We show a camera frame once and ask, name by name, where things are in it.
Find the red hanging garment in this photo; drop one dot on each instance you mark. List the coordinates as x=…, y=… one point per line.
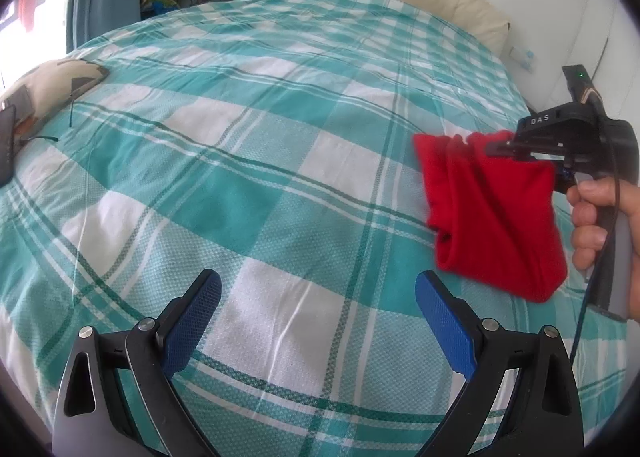
x=29, y=4

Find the red small garment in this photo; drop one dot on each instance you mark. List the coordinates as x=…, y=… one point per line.
x=490, y=217

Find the black smartphone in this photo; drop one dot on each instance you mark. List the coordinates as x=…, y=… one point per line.
x=6, y=147

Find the teal plaid blanket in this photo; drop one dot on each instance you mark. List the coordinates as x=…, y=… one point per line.
x=280, y=137

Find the person's right hand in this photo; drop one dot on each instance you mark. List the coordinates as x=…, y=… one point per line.
x=590, y=242

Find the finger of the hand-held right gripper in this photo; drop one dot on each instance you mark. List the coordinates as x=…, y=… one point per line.
x=507, y=148

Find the patterned cream pillow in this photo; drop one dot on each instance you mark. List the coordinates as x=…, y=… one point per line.
x=55, y=82

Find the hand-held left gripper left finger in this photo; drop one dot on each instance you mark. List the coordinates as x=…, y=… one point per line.
x=192, y=319

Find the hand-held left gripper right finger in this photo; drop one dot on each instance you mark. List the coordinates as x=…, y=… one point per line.
x=442, y=322

